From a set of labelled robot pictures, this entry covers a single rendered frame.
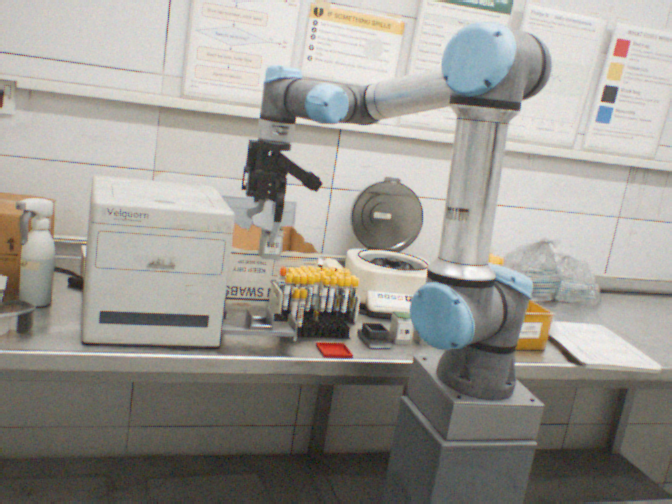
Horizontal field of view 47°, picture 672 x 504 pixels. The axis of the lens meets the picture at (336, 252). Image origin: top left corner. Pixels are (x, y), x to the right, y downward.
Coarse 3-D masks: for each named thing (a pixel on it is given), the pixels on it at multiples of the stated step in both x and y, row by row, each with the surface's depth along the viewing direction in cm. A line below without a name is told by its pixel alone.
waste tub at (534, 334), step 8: (536, 304) 200; (528, 312) 203; (536, 312) 200; (544, 312) 197; (528, 320) 191; (536, 320) 192; (544, 320) 193; (528, 328) 192; (536, 328) 193; (544, 328) 194; (520, 336) 192; (528, 336) 193; (536, 336) 194; (544, 336) 195; (520, 344) 193; (528, 344) 194; (536, 344) 195; (544, 344) 196
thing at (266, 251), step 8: (264, 232) 163; (280, 232) 164; (264, 240) 163; (280, 240) 164; (264, 248) 163; (272, 248) 164; (280, 248) 164; (264, 256) 164; (272, 256) 164; (280, 256) 165
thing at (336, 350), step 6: (318, 342) 175; (318, 348) 173; (324, 348) 173; (330, 348) 174; (336, 348) 175; (342, 348) 175; (324, 354) 169; (330, 354) 169; (336, 354) 170; (342, 354) 170; (348, 354) 171
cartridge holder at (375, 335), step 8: (368, 328) 181; (376, 328) 185; (384, 328) 183; (360, 336) 184; (368, 336) 180; (376, 336) 180; (384, 336) 181; (368, 344) 179; (376, 344) 179; (384, 344) 179
